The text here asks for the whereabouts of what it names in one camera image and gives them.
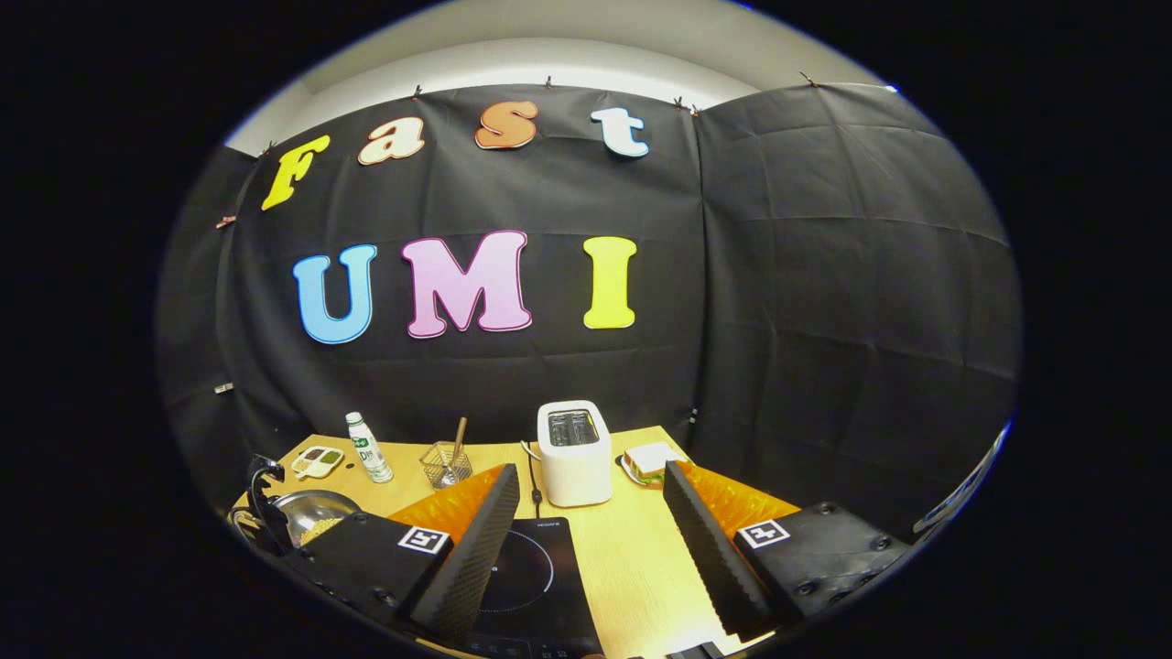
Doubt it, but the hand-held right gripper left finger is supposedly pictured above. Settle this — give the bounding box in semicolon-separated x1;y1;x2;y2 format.
284;463;521;646

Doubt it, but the white divided bean dish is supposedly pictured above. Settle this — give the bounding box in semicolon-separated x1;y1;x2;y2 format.
290;445;346;481

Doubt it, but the white toaster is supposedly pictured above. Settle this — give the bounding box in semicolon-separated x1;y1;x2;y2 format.
537;400;613;508

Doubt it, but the wire mesh holder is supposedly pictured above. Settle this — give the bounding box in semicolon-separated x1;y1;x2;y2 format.
420;441;474;490

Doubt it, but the black induction cooktop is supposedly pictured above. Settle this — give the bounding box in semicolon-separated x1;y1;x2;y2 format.
462;517;606;659

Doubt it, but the sandwich on plate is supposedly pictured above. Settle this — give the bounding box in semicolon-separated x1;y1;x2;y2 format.
620;442;689;488

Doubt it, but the steel pot with black handles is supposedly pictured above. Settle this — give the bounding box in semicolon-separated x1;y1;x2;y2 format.
227;455;364;556

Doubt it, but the white drink bottle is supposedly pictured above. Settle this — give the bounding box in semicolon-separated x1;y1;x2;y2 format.
345;412;395;484

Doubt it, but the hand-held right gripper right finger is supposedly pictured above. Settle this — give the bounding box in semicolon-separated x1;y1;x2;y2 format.
662;460;915;642

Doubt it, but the toaster power cable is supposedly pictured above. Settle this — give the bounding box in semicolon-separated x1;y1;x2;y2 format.
519;441;544;519

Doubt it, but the black backdrop cloth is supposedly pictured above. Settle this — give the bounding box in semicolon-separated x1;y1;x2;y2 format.
156;82;1023;541

